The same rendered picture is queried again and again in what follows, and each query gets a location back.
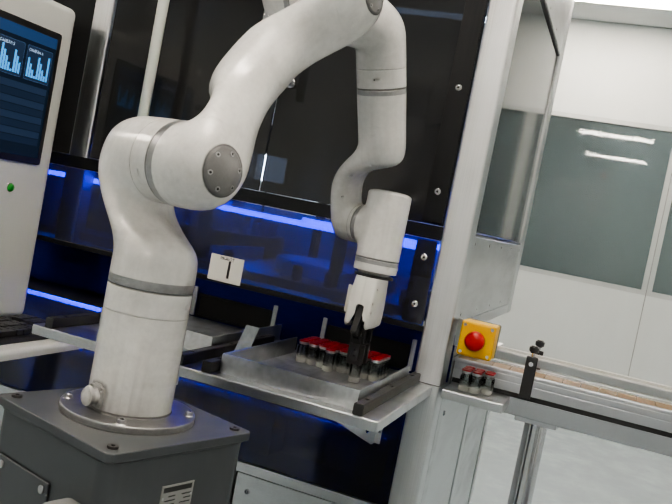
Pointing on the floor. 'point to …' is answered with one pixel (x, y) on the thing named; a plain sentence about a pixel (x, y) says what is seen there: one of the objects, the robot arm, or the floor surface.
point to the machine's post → (456, 246)
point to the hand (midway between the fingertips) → (358, 352)
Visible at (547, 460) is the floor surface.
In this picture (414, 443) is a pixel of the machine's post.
